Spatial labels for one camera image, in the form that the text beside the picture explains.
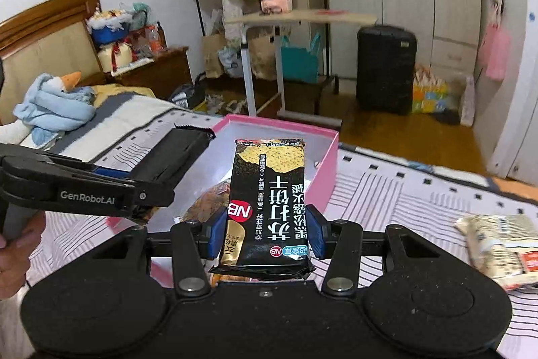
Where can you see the person's left hand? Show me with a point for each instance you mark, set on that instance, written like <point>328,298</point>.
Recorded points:
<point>15,256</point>

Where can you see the pink storage box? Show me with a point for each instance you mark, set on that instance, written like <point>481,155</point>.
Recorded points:
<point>191,272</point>

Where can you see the blue goose plush toy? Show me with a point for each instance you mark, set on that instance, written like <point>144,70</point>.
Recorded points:
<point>54,105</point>

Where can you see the colourful gift bag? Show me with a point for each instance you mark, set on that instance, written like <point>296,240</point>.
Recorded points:
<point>429,92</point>

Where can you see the brown paper bag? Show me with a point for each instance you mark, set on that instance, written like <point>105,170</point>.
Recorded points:
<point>211,45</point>

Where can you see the cream noodle multipack bag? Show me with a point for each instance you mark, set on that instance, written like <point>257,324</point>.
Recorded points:
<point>504,248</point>

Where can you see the black suitcase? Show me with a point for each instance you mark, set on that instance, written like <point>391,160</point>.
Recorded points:
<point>386,57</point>

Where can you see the white tissue pack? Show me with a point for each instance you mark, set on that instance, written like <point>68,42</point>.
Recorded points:
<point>467,103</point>

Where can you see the black soda cracker pack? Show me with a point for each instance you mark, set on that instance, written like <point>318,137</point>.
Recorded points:
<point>266,233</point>

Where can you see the clear bag of orange snacks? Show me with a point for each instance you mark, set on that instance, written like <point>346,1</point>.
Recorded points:
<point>210,202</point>

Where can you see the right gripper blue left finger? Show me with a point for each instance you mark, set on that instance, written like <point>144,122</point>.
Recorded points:
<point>213,234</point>

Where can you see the wooden nightstand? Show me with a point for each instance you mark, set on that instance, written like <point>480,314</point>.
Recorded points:
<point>163,75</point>

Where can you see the wooden top side table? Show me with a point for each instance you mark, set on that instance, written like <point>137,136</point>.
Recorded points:
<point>277,21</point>

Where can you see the wooden bed headboard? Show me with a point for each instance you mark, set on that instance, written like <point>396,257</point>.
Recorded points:
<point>51,38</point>

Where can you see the teal shopping bag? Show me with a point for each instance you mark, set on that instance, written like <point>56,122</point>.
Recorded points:
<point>300,63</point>

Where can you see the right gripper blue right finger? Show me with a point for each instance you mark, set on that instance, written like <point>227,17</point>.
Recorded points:
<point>317,230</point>

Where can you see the pink paper bag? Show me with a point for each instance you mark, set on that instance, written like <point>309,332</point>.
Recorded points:
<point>495,46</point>

